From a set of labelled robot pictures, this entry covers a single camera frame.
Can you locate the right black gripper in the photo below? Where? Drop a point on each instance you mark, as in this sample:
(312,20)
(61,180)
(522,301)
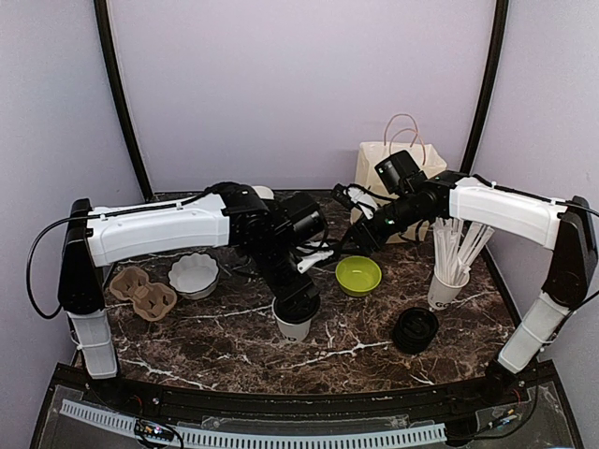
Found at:
(358,235)

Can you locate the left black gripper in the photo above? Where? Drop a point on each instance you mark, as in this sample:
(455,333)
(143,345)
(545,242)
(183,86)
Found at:
(305,286)

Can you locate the black plastic cup lid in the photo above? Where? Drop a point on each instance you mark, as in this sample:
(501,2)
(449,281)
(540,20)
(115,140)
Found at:
(296,313)

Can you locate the stack of white paper cups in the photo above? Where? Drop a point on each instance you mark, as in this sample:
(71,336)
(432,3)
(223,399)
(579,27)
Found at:
(264,192)

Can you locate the white paper cup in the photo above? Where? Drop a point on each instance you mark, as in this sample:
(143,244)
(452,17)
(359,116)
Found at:
(294,332)

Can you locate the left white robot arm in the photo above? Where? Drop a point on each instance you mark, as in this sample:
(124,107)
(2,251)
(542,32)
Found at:
(227,214)

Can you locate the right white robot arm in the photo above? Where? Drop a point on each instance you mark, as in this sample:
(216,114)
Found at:
(563,228)

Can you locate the green bowl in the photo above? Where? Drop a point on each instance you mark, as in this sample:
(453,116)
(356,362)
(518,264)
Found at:
(358,275)

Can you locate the bundle of wrapped straws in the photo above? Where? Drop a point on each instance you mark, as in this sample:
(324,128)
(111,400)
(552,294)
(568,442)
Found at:
(456,247)

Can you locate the white scalloped bowl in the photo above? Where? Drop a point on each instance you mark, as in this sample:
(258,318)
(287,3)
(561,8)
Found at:
(194,276)

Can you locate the white cup holding straws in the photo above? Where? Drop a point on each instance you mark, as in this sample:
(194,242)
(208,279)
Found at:
(441,294)

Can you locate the stack of black lids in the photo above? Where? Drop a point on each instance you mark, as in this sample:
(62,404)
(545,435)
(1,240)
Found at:
(414,330)

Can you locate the brown cardboard cup carrier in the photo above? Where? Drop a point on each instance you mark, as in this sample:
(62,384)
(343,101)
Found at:
(152,301)

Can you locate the black table edge rail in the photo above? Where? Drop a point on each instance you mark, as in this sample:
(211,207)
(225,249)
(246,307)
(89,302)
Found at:
(172,404)

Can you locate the grey slotted cable duct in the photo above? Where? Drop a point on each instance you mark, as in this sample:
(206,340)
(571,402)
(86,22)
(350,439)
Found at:
(231,433)

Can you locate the right black frame post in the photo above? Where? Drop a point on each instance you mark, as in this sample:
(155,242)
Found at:
(496,41)

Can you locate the black frame post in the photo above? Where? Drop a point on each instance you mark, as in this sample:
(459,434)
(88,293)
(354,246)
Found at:
(496,41)
(103,25)

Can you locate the left black frame post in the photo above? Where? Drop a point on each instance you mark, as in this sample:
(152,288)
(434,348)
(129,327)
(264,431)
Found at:
(103,25)

